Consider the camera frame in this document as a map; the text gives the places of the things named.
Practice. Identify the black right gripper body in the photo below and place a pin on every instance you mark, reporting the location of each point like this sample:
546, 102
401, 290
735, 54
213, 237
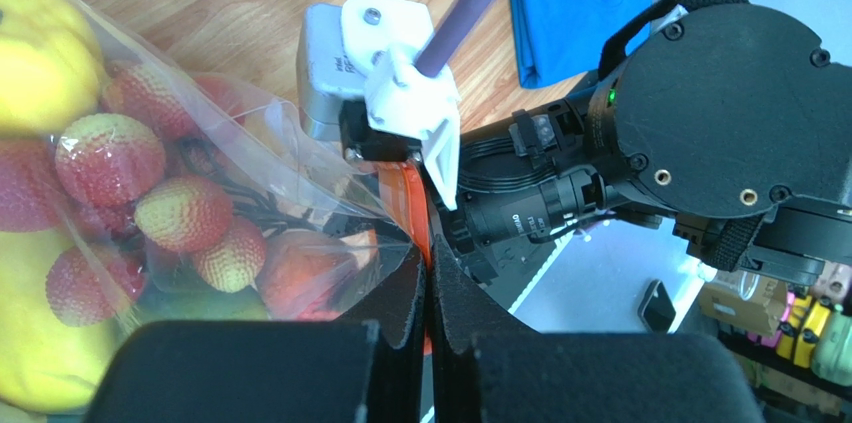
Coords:
524, 182

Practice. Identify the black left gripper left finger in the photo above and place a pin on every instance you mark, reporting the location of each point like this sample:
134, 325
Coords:
364, 366

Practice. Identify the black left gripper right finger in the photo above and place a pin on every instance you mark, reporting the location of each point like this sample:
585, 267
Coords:
488, 366

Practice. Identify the orange fake peach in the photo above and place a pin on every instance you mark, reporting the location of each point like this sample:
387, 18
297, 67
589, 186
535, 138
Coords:
310, 276

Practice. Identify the clear zip top bag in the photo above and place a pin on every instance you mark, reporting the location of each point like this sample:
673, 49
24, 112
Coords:
292, 182

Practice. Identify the red fake lychee bunch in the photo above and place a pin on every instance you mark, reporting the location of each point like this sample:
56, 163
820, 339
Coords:
140, 193

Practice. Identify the yellow fake lemon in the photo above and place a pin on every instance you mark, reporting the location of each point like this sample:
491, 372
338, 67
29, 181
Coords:
46, 366

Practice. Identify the green yellow fake mango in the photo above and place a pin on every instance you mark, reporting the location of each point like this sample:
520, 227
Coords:
157, 305

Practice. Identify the yellow fake bell pepper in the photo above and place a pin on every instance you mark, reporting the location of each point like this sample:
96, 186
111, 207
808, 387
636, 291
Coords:
52, 67

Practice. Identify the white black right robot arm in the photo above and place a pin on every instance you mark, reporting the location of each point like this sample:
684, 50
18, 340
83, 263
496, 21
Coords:
728, 117

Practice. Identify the black phone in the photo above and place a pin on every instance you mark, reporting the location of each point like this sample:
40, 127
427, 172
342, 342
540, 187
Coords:
656, 310

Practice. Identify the blue cloth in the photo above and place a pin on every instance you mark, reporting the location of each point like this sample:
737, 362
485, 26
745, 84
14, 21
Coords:
558, 39

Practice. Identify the clear glass cup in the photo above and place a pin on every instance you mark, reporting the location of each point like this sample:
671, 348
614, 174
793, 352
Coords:
743, 284

